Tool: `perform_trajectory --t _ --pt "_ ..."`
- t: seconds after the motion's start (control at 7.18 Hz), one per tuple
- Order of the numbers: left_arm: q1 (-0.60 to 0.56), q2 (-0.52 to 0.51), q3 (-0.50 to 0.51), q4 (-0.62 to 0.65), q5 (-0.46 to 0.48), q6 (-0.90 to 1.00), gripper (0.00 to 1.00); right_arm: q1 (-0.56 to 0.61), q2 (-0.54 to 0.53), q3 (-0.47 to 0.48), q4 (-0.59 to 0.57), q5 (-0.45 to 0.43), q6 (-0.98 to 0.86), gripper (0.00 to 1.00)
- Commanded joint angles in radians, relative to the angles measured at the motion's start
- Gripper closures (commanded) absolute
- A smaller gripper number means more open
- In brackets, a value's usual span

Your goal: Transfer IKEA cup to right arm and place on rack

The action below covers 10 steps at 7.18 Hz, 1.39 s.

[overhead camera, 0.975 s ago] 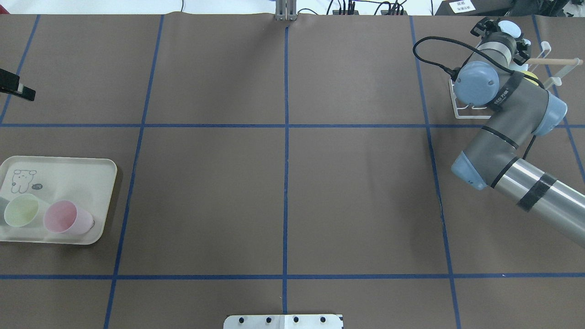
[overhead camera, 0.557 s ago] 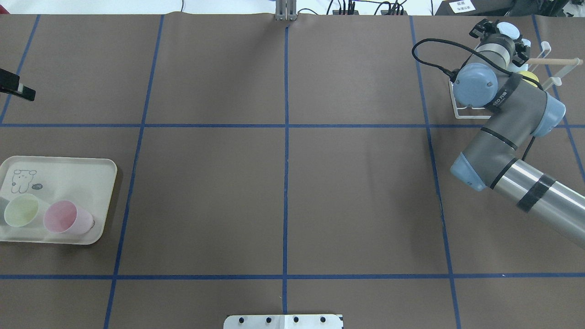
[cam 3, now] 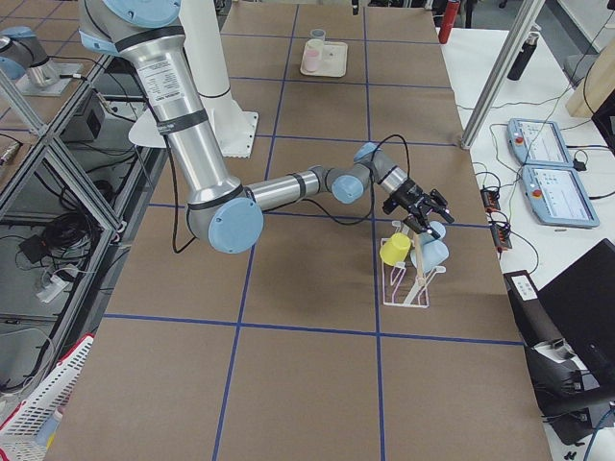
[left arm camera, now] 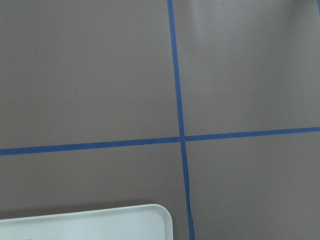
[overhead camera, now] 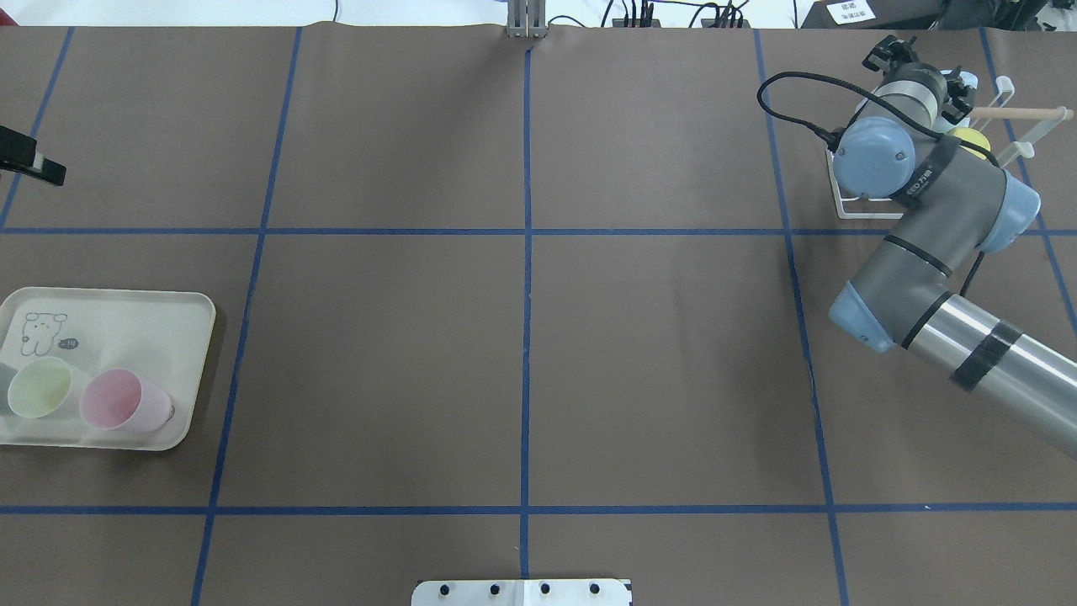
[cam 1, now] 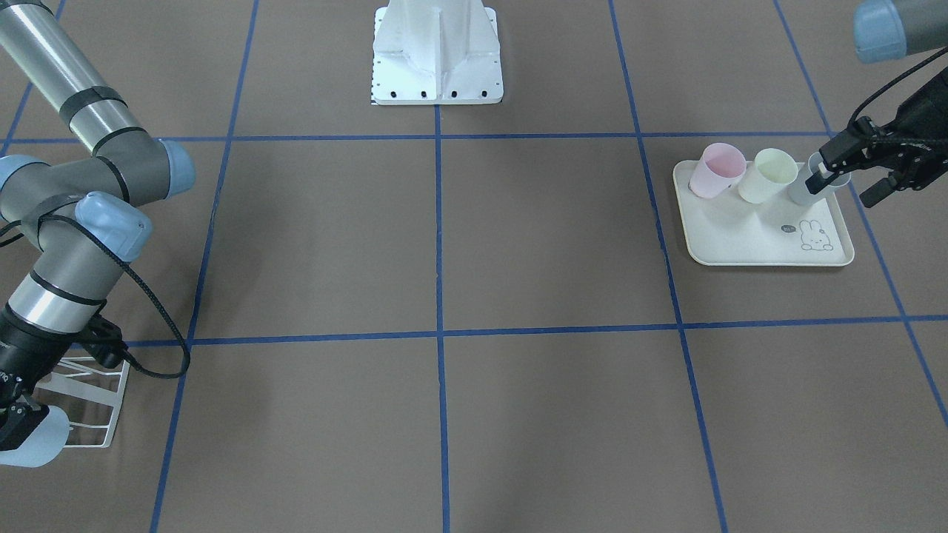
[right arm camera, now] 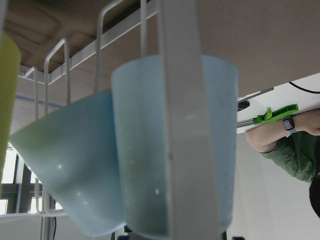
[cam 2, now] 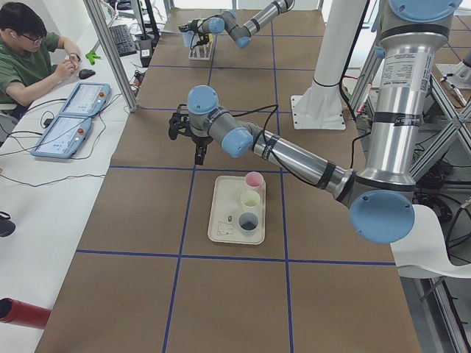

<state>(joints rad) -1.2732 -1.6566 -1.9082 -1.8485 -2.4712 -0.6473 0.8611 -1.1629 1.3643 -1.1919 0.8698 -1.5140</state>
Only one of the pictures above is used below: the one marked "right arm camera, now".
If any blue plastic cup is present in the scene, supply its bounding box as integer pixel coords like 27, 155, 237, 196
9, 90, 125, 237
111, 55, 239, 240

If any yellow plastic cup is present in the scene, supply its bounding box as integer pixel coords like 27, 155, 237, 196
0, 31, 22, 196

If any green plastic clip tool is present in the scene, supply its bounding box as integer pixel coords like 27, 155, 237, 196
252, 104, 299, 126

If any person in green shirt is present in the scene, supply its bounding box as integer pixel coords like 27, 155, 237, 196
245, 108, 320, 216

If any white wire cup rack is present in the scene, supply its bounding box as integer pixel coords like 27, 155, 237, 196
17, 0, 223, 240

